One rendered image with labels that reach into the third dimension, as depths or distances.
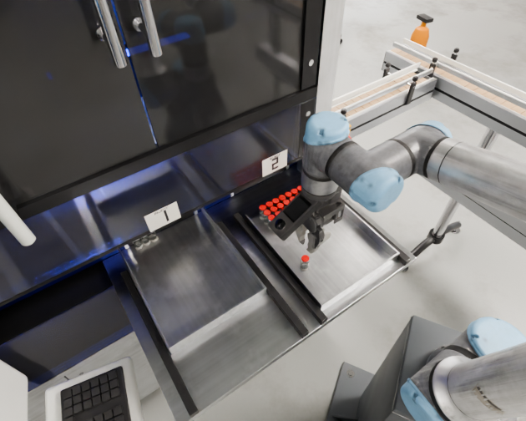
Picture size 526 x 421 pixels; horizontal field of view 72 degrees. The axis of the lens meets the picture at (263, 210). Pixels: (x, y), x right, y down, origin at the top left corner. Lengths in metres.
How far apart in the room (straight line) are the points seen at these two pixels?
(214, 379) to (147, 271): 0.34
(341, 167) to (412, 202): 1.86
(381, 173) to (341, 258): 0.45
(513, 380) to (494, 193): 0.25
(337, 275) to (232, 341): 0.31
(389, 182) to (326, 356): 1.33
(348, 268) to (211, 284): 0.36
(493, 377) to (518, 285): 1.72
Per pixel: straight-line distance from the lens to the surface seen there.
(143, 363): 1.49
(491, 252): 2.39
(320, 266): 0.98
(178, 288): 0.97
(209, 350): 0.89
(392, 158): 0.63
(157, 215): 0.93
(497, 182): 0.61
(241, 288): 0.95
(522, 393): 0.60
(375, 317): 1.94
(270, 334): 0.89
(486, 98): 1.65
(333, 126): 0.63
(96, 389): 0.99
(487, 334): 0.85
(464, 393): 0.70
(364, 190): 0.59
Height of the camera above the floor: 1.71
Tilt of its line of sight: 49 degrees down
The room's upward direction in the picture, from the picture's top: 2 degrees counter-clockwise
